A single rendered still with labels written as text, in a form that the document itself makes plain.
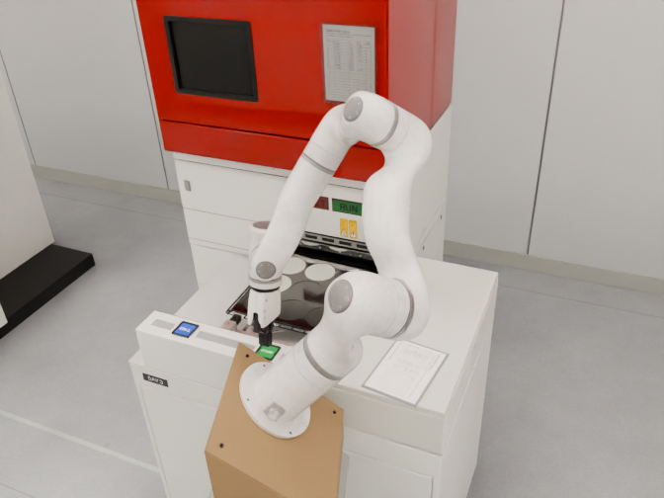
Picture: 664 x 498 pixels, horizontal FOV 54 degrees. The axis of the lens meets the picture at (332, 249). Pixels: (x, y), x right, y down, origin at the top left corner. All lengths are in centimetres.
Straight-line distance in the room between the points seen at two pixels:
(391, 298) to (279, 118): 93
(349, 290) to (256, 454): 41
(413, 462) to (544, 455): 117
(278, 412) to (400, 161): 59
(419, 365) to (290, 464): 46
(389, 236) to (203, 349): 72
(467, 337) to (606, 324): 180
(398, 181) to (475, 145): 222
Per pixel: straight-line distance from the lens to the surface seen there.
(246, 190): 228
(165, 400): 209
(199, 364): 188
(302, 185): 154
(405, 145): 142
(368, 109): 135
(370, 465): 184
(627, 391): 322
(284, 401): 144
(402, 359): 173
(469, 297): 196
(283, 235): 152
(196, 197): 242
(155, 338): 192
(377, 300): 122
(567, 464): 285
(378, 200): 133
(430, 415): 163
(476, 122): 350
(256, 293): 165
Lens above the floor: 213
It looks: 33 degrees down
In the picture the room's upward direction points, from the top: 3 degrees counter-clockwise
